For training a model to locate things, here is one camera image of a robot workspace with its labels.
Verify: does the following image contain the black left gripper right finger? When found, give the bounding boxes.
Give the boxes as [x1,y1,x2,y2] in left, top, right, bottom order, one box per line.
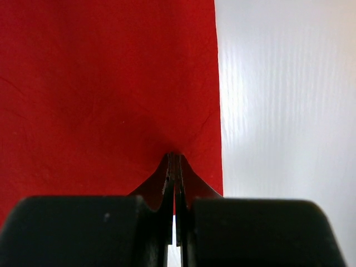
[174,155,346,266]

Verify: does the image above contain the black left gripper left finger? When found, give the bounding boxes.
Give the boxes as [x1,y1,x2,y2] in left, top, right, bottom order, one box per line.
[1,154,174,266]

